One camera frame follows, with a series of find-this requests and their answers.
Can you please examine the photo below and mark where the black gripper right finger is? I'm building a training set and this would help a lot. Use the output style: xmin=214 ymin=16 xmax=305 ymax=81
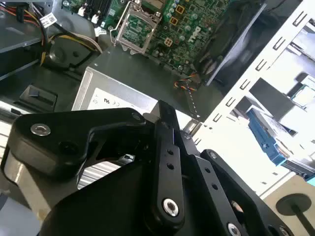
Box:
xmin=179 ymin=130 xmax=296 ymax=236

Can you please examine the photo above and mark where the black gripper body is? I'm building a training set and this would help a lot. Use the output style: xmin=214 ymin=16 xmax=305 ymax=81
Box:
xmin=40 ymin=157 xmax=223 ymax=236

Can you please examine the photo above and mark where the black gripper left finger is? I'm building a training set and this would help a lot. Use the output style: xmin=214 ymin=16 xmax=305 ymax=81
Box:
xmin=0 ymin=100 xmax=186 ymax=231

